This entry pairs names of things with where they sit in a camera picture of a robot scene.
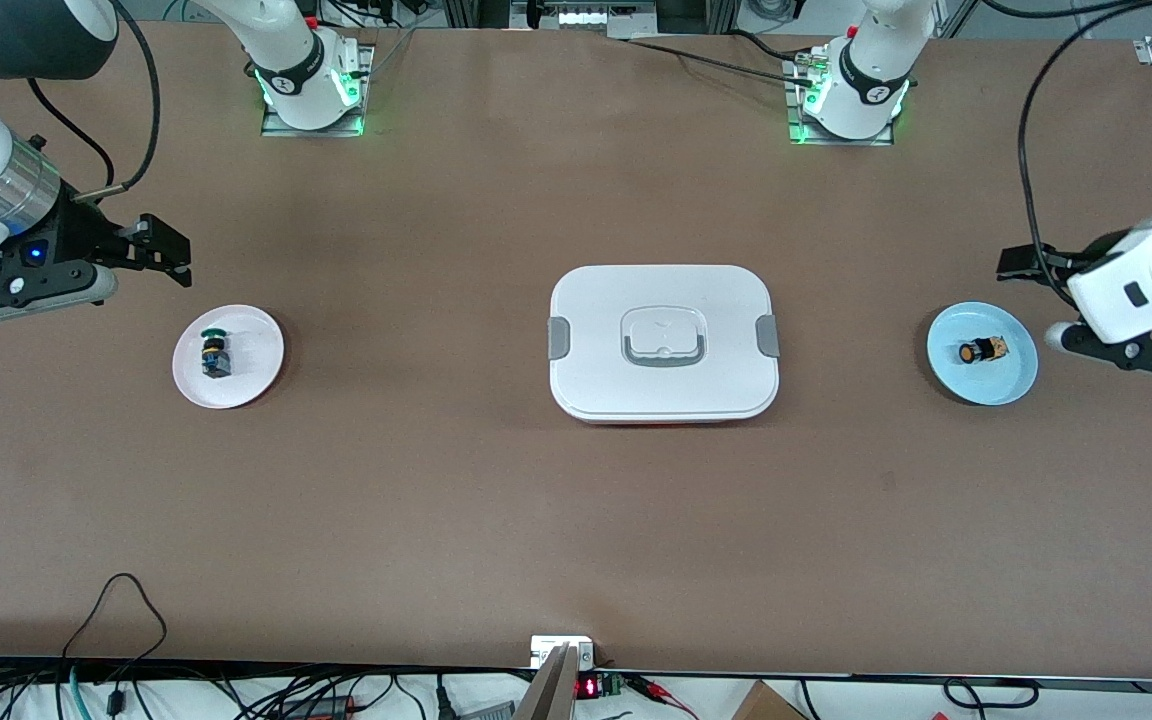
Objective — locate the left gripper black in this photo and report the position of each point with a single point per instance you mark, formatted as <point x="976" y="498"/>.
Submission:
<point x="1058" y="266"/>

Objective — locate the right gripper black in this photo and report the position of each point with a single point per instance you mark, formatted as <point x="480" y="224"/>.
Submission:
<point x="76" y="238"/>

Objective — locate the orange push button switch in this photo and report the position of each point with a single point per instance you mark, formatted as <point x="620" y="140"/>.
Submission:
<point x="981" y="351"/>

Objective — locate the white lunch box grey clips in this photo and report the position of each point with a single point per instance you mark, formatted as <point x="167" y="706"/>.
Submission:
<point x="663" y="380"/>

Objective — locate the brown cardboard box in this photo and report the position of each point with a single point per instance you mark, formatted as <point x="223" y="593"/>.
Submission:
<point x="766" y="705"/>

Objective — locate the light blue round plate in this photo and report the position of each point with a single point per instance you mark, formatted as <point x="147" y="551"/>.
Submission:
<point x="981" y="385"/>

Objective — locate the pink round plate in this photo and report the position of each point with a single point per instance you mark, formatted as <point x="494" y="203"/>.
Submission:
<point x="236" y="385"/>

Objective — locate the small white mounting block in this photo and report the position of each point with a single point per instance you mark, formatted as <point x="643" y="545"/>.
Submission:
<point x="546" y="645"/>

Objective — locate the aluminium profile bar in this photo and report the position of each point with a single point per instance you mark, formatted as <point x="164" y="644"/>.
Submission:
<point x="551" y="690"/>

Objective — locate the red clip lead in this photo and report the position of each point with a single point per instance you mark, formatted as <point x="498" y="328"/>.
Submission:
<point x="651" y="688"/>

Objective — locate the red digit display module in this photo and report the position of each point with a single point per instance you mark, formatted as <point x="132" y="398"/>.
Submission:
<point x="587" y="688"/>

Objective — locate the small green circuit board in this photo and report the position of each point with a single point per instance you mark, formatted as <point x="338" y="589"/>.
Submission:
<point x="612" y="685"/>

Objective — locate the green push button switch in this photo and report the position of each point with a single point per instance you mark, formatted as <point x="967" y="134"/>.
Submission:
<point x="215" y="355"/>

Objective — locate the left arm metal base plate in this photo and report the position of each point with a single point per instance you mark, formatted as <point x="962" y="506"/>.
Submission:
<point x="836" y="141"/>

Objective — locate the aluminium frame structure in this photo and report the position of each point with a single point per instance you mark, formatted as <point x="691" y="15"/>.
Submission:
<point x="476" y="12"/>

